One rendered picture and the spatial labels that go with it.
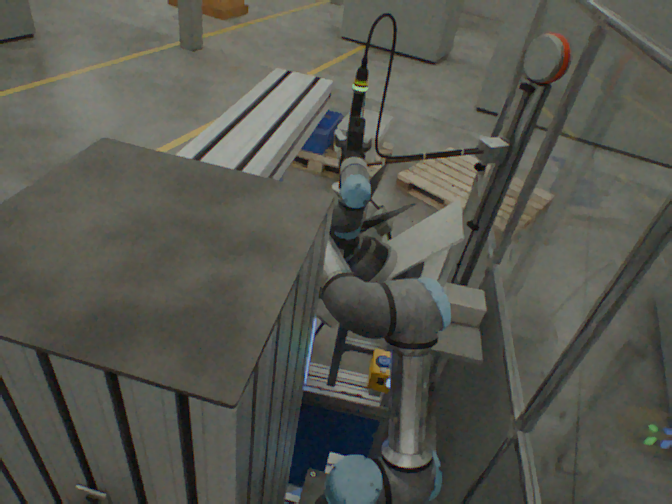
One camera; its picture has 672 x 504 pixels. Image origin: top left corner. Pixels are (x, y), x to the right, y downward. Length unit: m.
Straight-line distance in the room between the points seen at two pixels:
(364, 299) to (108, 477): 0.62
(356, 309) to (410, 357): 0.17
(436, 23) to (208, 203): 8.22
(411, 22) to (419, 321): 7.90
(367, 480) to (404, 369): 0.26
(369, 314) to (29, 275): 0.67
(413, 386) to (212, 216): 0.73
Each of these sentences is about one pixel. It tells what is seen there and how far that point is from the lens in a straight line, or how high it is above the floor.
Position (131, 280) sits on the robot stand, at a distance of 0.36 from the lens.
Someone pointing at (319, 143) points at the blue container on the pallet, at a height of 0.26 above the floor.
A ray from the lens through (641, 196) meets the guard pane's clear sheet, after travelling 1.34.
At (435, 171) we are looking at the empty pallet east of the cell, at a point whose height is 0.14.
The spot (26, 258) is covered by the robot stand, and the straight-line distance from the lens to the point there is 0.40.
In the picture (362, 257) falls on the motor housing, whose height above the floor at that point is 1.16.
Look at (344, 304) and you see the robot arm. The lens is 0.95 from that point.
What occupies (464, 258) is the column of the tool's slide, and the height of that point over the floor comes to 1.00.
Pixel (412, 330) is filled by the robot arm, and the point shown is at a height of 1.58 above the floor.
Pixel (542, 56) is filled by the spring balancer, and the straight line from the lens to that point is 1.86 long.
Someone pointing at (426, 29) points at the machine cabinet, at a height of 0.50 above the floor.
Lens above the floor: 2.27
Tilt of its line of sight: 38 degrees down
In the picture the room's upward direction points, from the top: 10 degrees clockwise
